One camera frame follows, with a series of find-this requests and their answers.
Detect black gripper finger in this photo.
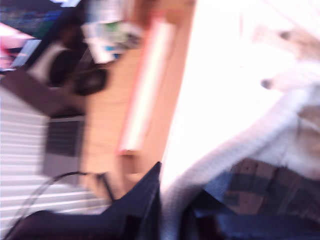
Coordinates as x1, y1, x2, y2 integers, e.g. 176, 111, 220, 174
183, 206, 226, 240
102, 161, 162, 240

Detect red cardboard shoebox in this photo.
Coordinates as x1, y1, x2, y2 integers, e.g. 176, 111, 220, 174
116, 14, 177, 157

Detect white sneaker shoe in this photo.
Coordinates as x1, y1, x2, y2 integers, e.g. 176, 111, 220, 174
159, 0, 320, 240

